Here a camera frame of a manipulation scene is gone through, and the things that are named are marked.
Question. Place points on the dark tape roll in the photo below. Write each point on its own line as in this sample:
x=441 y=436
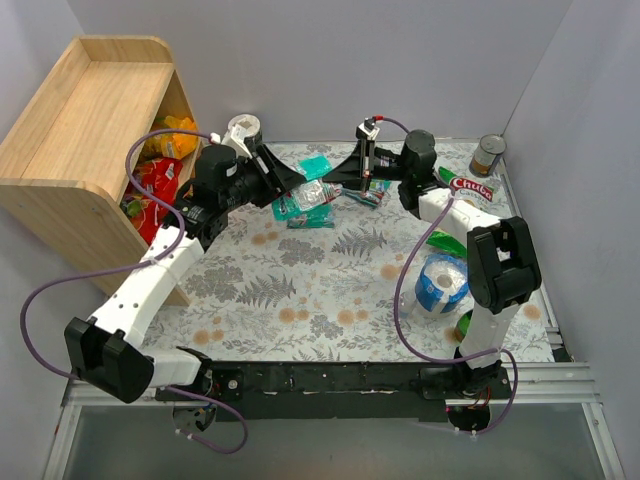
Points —
x=247 y=128

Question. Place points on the floral patterned table mat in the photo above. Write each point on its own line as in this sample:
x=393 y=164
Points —
x=264 y=291

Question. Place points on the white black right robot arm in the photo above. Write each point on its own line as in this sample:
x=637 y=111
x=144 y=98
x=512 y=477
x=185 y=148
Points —
x=503 y=270

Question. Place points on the green white Chuba chips bag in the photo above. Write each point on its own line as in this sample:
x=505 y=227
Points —
x=475 y=193

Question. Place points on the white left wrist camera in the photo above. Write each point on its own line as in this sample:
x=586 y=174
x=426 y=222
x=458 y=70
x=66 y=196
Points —
x=236 y=144

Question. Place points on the teal Fox's bag back side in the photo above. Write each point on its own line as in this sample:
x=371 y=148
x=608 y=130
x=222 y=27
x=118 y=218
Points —
x=319 y=217

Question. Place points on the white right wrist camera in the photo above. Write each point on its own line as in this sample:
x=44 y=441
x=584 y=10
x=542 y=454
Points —
x=368 y=129

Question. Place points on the orange Lot 100 mango gummy bag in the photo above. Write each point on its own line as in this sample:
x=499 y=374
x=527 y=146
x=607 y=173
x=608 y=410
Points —
x=171 y=145

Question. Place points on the wooden shelf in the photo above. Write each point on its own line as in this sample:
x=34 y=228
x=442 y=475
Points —
x=63 y=161

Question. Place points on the red Lot 100 fruit gummy bag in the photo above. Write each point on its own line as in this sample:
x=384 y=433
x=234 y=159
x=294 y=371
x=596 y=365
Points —
x=159 y=176

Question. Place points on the green glass bottle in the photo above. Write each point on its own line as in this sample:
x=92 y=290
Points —
x=462 y=326

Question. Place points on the aluminium frame rail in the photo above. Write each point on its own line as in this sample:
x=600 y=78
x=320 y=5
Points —
x=551 y=425

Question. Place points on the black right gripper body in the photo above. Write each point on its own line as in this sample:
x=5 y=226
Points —
x=368 y=163

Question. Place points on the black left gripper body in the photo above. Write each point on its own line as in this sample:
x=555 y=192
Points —
x=263 y=168

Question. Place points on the small clear plastic bottle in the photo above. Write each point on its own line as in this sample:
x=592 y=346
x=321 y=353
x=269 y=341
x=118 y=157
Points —
x=406 y=303

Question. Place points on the teal fox's bag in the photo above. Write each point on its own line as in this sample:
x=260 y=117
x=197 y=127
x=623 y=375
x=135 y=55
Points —
x=319 y=217
x=311 y=194

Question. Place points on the tin can orange label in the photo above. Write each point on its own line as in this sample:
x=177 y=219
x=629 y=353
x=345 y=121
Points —
x=487 y=154

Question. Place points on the Fox's mint blossom candy bag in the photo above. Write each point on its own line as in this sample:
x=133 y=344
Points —
x=376 y=189

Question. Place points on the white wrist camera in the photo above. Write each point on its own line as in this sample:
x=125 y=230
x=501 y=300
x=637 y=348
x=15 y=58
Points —
x=368 y=129
x=236 y=144

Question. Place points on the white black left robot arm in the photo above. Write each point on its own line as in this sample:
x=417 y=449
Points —
x=105 y=349

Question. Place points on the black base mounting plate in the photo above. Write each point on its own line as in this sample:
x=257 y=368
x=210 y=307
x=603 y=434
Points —
x=339 y=390

